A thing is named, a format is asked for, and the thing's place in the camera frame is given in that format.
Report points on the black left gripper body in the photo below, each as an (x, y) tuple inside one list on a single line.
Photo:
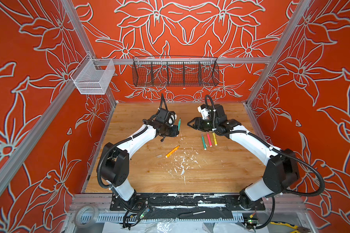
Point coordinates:
[(169, 130)]

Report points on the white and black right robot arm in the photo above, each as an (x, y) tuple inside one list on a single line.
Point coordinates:
[(281, 169)]

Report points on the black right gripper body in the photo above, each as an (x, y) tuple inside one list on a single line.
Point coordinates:
[(204, 125)]

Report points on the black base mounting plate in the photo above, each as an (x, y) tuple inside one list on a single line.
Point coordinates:
[(208, 207)]

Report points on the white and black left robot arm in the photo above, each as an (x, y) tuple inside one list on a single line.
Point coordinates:
[(113, 167)]

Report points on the black wire basket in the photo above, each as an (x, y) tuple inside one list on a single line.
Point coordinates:
[(175, 71)]

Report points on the yellow highlighter pen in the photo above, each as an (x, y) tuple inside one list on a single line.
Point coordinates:
[(215, 139)]

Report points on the roll of clear tape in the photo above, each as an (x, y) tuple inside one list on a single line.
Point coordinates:
[(86, 216)]

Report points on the pink highlighter pen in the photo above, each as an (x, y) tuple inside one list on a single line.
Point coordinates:
[(209, 140)]

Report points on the orange highlighter pen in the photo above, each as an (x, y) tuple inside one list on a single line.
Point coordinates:
[(172, 151)]

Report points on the clear plastic bin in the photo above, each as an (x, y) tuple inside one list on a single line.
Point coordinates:
[(93, 76)]

